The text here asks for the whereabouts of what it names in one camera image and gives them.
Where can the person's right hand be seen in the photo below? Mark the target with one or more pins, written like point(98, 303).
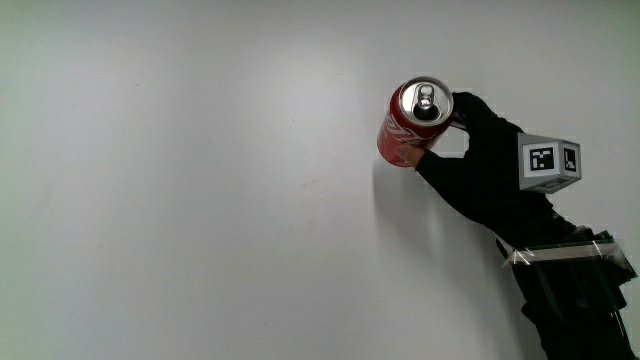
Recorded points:
point(487, 180)

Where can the red cola can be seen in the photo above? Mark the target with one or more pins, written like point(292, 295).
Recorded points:
point(400, 132)

